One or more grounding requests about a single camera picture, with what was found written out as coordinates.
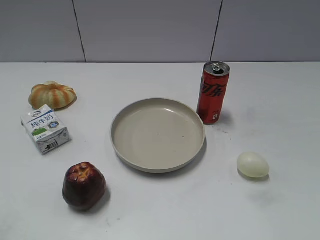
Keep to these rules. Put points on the beige round plate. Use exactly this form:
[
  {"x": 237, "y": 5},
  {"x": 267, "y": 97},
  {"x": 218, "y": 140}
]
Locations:
[{"x": 158, "y": 135}]

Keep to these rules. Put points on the striped bread bun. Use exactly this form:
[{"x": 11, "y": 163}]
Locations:
[{"x": 53, "y": 94}]

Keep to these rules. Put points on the dark red apple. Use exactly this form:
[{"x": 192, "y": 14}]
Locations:
[{"x": 83, "y": 186}]

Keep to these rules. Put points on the white egg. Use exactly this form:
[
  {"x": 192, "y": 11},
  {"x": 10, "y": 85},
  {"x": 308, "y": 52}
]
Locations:
[{"x": 252, "y": 165}]

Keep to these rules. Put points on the white milk carton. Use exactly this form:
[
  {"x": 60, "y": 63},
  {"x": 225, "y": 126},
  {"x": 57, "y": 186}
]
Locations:
[{"x": 45, "y": 129}]

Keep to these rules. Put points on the red cola can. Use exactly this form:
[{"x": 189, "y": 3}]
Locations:
[{"x": 214, "y": 82}]

